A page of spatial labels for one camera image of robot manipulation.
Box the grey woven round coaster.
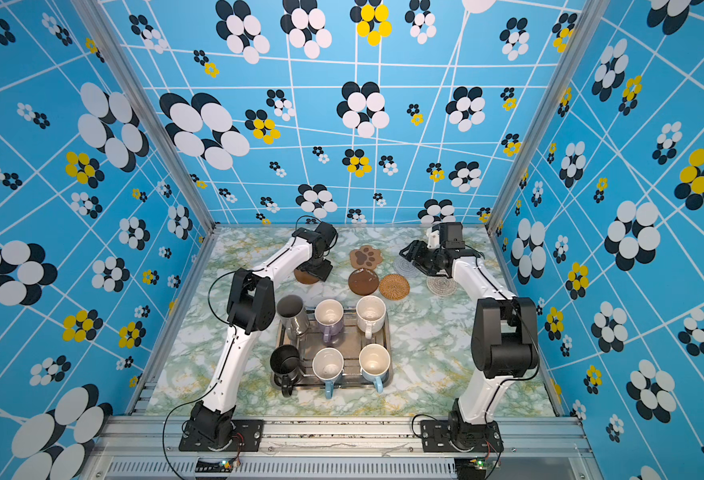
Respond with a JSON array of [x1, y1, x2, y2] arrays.
[[394, 257, 418, 278]]

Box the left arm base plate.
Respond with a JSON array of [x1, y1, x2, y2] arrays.
[[178, 419, 265, 453]]

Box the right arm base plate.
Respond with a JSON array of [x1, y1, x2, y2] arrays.
[[417, 419, 505, 454]]

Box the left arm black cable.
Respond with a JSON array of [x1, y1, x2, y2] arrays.
[[161, 269, 239, 480]]

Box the aluminium corner post left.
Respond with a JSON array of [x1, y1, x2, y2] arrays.
[[72, 1, 216, 235]]

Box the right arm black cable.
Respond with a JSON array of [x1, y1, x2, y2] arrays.
[[410, 359, 542, 480]]

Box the aluminium corner post right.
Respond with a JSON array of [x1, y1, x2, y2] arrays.
[[487, 0, 610, 233]]

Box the paw print cork coaster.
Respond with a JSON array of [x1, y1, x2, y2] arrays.
[[350, 245, 383, 270]]

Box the blue handled cream mug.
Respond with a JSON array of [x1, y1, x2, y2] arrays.
[[359, 344, 391, 394]]

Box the aluminium front rail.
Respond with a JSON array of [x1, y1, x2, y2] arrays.
[[81, 416, 603, 479]]

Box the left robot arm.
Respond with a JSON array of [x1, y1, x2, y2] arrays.
[[179, 221, 338, 451]]

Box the black mug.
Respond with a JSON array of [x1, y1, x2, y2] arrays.
[[270, 345, 302, 397]]

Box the scratched brown round coaster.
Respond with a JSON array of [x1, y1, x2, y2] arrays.
[[348, 268, 380, 296]]

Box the stainless steel cup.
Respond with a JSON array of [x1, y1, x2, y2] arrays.
[[276, 295, 310, 339]]

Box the purple ceramic mug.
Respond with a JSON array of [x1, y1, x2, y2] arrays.
[[315, 299, 345, 344]]

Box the light blue mug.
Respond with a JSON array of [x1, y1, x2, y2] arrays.
[[312, 347, 345, 400]]

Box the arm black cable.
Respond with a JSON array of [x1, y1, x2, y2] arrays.
[[161, 269, 239, 480], [410, 359, 542, 480]]

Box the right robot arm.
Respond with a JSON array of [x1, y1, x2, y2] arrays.
[[399, 240, 540, 452]]

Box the metal serving tray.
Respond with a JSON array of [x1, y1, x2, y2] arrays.
[[277, 308, 394, 394]]

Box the aluminium corner post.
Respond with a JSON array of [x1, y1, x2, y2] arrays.
[[72, 1, 216, 235], [487, 0, 610, 233]]

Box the rattan wicker round coaster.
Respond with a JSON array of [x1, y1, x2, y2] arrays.
[[379, 274, 411, 301]]

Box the white ceramic mug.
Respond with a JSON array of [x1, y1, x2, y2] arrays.
[[356, 295, 387, 340]]

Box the plain brown round coaster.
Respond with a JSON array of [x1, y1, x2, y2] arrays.
[[294, 269, 320, 285]]

